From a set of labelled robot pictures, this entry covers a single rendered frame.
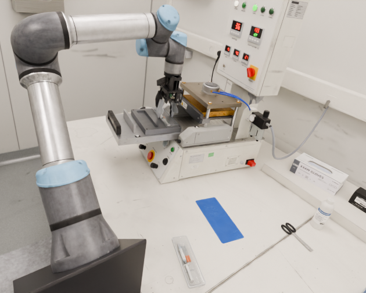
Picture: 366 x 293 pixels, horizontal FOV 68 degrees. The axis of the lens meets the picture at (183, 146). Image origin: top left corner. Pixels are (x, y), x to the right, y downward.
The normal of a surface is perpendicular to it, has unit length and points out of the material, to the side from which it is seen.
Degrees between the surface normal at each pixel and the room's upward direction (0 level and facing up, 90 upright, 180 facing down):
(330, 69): 90
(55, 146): 44
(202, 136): 90
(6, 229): 0
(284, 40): 90
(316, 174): 86
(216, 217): 0
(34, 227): 0
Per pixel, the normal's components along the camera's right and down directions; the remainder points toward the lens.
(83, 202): 0.71, -0.32
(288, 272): 0.15, -0.84
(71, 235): -0.01, -0.42
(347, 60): -0.79, 0.21
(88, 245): 0.31, -0.52
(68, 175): 0.47, -0.30
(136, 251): 0.59, 0.49
